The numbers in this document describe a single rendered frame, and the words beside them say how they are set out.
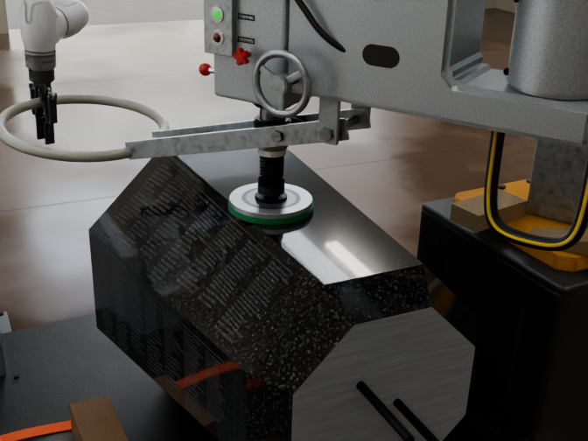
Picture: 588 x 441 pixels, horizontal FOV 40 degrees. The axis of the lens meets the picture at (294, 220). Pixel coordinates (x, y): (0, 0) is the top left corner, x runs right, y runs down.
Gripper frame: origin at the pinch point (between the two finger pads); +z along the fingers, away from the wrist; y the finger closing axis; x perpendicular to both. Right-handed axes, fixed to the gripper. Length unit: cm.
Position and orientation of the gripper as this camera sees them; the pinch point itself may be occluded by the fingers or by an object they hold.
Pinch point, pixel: (45, 131)
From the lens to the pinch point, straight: 264.5
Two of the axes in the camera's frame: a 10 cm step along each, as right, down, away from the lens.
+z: -0.8, 8.9, 4.4
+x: 7.2, -2.6, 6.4
